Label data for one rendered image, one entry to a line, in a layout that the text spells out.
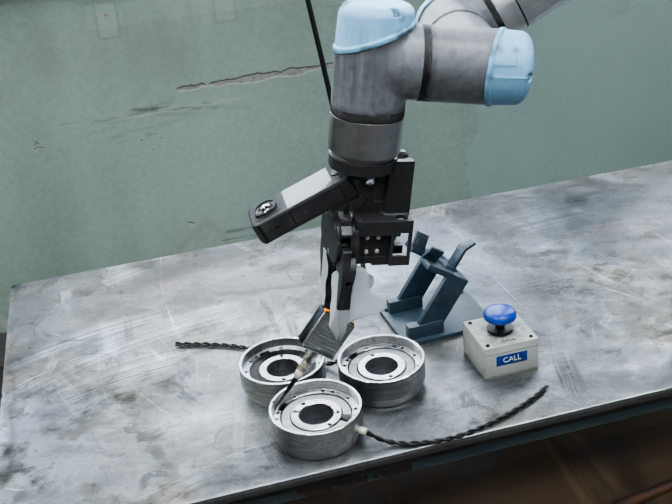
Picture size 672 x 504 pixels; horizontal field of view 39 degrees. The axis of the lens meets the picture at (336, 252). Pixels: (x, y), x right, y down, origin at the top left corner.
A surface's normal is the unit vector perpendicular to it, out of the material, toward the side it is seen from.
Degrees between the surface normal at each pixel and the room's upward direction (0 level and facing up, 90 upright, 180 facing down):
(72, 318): 0
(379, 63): 88
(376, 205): 91
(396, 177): 91
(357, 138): 87
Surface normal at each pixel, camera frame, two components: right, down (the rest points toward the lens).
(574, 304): -0.08, -0.89
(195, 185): 0.25, 0.42
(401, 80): 0.03, 0.69
